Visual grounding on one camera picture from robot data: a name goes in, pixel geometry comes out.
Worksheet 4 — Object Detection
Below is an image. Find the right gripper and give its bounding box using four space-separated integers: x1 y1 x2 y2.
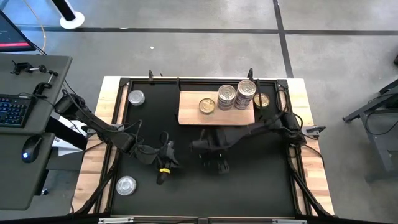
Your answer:
190 129 237 175

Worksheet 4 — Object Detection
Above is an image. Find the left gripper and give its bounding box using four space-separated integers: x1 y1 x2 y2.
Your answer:
155 140 182 185

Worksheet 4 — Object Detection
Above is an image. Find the light-green can silver lid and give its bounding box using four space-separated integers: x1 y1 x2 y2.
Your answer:
127 89 146 107
115 175 137 197

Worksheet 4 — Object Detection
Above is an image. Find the wooden cutting board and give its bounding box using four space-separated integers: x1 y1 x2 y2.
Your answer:
175 77 262 126

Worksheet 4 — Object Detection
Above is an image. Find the can with gold pull-tab lid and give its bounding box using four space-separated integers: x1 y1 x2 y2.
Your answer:
198 97 216 116

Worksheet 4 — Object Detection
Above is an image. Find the gold-lid can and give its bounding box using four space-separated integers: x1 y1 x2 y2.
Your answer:
217 84 238 103

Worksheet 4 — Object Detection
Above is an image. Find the dark-green can gold lid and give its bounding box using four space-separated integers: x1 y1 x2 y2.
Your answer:
253 92 271 110

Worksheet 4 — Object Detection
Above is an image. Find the blue can silver pull-tab lid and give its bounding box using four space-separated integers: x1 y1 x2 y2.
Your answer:
236 79 257 98

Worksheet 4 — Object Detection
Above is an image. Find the white paper sheet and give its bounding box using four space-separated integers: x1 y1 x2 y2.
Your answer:
51 114 84 157

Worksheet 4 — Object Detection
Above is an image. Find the black computer mouse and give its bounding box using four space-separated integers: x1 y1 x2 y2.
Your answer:
21 134 43 164

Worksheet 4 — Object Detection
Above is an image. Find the dark grey desk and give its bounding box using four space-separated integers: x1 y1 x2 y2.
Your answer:
0 53 73 212

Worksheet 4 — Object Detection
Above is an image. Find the black desk clamp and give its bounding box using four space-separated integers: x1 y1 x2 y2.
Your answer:
32 70 59 96
10 60 47 76

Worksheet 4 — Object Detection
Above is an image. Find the backlit black keyboard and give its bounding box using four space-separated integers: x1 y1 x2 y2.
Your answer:
0 94 37 129

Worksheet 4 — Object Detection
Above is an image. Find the round-base floor stand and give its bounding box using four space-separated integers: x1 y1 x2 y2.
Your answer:
50 0 86 30

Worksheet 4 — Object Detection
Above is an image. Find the black monitor red stripe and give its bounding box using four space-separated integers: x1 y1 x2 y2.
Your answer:
0 11 37 53

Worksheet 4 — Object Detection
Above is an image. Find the silver metal bracket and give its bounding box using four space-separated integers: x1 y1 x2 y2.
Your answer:
98 217 135 224
272 218 308 224

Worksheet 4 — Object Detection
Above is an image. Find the black table rig frame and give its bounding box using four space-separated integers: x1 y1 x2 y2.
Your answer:
70 76 334 218

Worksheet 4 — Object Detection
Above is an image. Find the black metal desk frame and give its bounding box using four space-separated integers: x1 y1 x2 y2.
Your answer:
343 79 398 184

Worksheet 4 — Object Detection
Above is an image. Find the yellow floor cable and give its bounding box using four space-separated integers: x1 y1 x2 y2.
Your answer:
23 0 47 51

